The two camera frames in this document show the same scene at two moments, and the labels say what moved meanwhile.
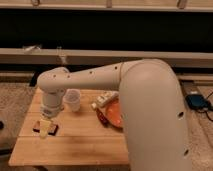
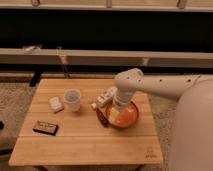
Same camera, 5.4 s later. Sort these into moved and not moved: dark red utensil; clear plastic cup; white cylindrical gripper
Moved: white cylindrical gripper
Not moved: dark red utensil; clear plastic cup
